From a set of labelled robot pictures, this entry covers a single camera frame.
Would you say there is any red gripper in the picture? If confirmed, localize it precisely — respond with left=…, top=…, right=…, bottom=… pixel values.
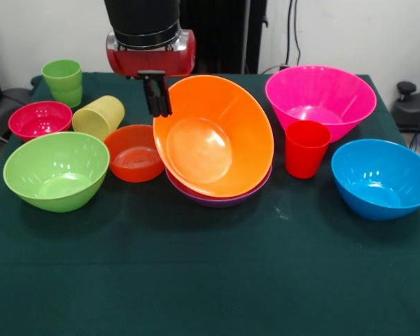
left=106, top=29, right=197, bottom=118

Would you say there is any large orange bowl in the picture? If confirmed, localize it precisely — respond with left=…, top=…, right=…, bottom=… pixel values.
left=152, top=74, right=275, bottom=199

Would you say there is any yellow cup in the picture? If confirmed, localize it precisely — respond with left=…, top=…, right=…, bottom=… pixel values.
left=71, top=94, right=126, bottom=141

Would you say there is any small orange-red bowl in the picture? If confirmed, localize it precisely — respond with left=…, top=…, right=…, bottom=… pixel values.
left=104, top=124, right=166, bottom=183

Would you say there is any green cup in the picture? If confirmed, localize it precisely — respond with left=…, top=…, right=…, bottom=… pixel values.
left=41, top=58, right=83, bottom=109

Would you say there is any purple bowl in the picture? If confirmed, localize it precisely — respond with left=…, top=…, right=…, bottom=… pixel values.
left=164, top=162, right=273, bottom=209

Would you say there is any small crimson bowl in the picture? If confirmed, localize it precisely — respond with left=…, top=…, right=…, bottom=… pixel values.
left=8, top=100, right=74, bottom=143

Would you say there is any light green bowl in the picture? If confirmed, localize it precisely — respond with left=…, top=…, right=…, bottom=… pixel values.
left=2, top=131, right=111, bottom=214

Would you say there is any red cup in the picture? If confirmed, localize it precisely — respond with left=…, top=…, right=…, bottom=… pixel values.
left=284, top=120, right=333, bottom=180

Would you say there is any large pink bowl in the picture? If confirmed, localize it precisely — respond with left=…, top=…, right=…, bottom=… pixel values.
left=265, top=64, right=378, bottom=144

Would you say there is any dark green tablecloth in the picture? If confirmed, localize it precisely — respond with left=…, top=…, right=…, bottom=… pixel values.
left=0, top=71, right=420, bottom=336

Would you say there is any blue bowl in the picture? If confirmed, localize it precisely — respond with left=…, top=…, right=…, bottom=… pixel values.
left=330, top=139, right=420, bottom=222

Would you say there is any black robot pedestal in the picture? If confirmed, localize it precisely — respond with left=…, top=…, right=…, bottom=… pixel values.
left=178, top=0, right=270, bottom=75

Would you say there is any grey pedestal foot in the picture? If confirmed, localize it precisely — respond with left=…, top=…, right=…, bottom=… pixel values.
left=0, top=87, right=32, bottom=137
left=391, top=81, right=420, bottom=131

